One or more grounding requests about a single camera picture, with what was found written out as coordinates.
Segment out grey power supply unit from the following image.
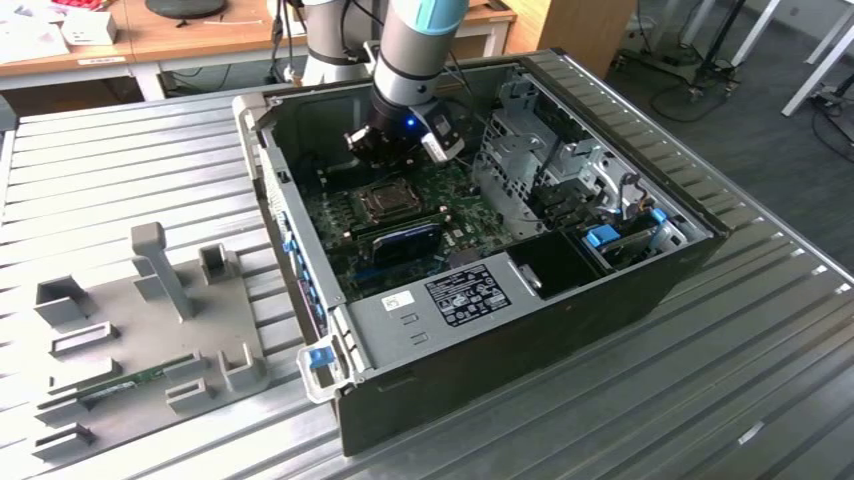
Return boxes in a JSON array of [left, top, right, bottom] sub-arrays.
[[343, 249, 543, 371]]

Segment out hanging black cable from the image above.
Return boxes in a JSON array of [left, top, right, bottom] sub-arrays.
[[266, 0, 299, 86]]

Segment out black open PC case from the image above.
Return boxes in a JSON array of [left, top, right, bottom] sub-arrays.
[[231, 48, 769, 457]]

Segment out white paper stack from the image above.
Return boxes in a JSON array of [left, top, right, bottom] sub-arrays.
[[0, 0, 72, 65]]

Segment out green motherboard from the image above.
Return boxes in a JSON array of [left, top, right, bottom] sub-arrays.
[[296, 149, 555, 304]]

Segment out black camera cable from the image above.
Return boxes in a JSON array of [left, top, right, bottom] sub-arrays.
[[439, 52, 479, 124]]

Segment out hard disk in blue carrier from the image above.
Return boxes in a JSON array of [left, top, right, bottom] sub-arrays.
[[578, 223, 662, 274]]

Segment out black graphics card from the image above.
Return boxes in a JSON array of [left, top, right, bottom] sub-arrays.
[[367, 223, 444, 267]]

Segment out metal CPU socket cover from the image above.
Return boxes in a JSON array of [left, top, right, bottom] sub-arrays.
[[356, 177, 423, 221]]

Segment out wooden cabinet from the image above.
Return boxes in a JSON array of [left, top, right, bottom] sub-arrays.
[[506, 0, 635, 80]]

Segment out CPU socket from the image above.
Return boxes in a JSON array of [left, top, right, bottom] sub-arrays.
[[352, 177, 426, 224]]

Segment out green RAM stick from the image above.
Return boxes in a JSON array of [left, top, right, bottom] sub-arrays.
[[346, 213, 447, 240], [71, 355, 202, 407]]

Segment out grey parts rack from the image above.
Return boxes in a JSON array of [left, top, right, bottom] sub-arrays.
[[29, 221, 275, 464]]

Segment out white cardboard box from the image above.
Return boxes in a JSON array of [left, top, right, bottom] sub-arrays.
[[59, 9, 120, 47]]

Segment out dark round object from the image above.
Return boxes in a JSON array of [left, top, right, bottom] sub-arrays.
[[144, 0, 228, 20]]

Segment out silver CPU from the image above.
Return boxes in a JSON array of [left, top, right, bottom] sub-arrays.
[[371, 185, 410, 213]]

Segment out metal drive cage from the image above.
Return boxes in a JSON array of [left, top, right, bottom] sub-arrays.
[[474, 67, 693, 241]]

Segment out wooden desk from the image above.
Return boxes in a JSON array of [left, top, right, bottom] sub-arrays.
[[0, 0, 519, 101]]

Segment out black wheeled stand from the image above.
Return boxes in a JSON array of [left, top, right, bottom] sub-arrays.
[[686, 0, 746, 99]]

